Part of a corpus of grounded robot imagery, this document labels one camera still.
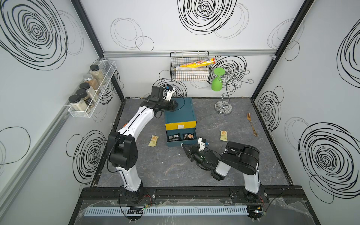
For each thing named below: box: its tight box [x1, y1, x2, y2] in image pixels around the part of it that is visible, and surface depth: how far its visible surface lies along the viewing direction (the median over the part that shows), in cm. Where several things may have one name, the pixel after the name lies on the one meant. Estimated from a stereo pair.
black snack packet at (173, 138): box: [168, 134, 180, 142], surface depth 88 cm
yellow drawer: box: [165, 120, 197, 131], surface depth 82 cm
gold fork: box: [246, 112, 259, 137], surface depth 110 cm
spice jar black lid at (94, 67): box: [90, 64, 100, 72], surface depth 76 cm
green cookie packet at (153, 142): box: [148, 135, 160, 147], surface depth 95 cm
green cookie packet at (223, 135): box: [219, 130, 228, 142], surface depth 98 cm
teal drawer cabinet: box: [164, 97, 197, 131], surface depth 82 cm
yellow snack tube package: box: [179, 57, 217, 68], surface depth 88 cm
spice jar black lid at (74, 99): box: [68, 94, 81, 104], surface depth 62 cm
